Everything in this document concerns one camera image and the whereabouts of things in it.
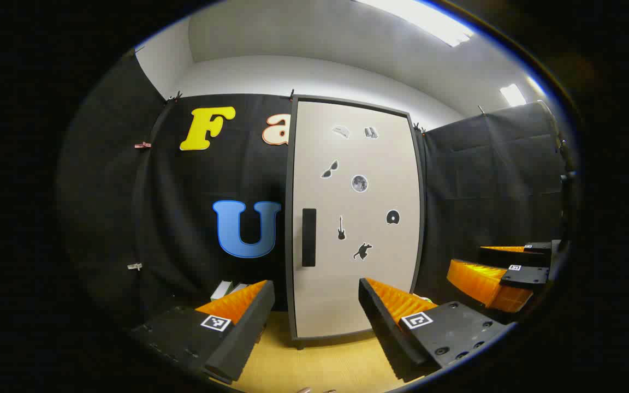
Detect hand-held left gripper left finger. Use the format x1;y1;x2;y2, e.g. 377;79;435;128
129;279;276;385

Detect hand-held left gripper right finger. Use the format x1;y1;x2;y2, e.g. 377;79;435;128
358;277;517;383

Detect grey cabinet door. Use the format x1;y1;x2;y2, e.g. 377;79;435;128
291;100;423;340

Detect black cabinet door handle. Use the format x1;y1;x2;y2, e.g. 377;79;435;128
302;208;317;267

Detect dark grey cabinet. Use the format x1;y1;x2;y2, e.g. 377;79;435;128
284;94;428;350

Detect green book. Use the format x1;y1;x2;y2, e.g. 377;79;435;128
210;280;234;302

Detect black backdrop cloth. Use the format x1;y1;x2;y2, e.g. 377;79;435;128
57;52;573;328

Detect ceiling light panel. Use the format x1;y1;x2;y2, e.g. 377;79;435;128
355;0;474;47
499;84;527;108

